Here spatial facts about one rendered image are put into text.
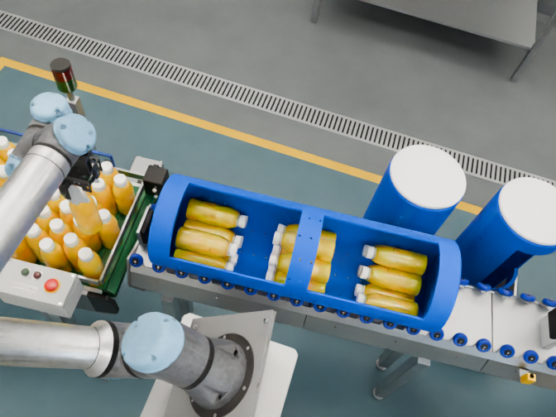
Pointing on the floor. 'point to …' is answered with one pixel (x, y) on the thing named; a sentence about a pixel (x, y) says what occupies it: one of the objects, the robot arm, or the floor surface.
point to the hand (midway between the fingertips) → (78, 194)
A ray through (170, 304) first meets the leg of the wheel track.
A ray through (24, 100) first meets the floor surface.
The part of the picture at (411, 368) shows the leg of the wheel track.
